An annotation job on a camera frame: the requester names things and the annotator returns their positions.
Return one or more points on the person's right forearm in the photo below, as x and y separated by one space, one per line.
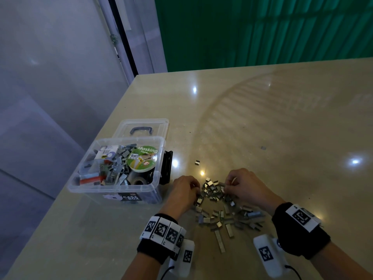
341 262

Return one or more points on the green curtain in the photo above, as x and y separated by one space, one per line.
262 29

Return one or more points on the person's left forearm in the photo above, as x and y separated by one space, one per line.
140 268

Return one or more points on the transparent box lid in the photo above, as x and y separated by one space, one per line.
157 125

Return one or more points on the person's right hand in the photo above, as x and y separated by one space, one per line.
250 186

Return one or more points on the transparent storage box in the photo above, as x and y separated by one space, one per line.
78 186

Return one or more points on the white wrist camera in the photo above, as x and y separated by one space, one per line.
182 256
268 253

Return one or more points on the black marker wristband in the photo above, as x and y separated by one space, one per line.
162 236
300 229

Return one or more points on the pile of metal staple strips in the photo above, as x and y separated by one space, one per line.
224 212

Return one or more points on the black window post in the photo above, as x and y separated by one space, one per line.
122 35

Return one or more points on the person's left hand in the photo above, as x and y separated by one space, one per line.
182 195

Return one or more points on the small white staple box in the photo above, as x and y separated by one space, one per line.
106 151

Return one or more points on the red stapler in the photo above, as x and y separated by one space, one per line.
88 180

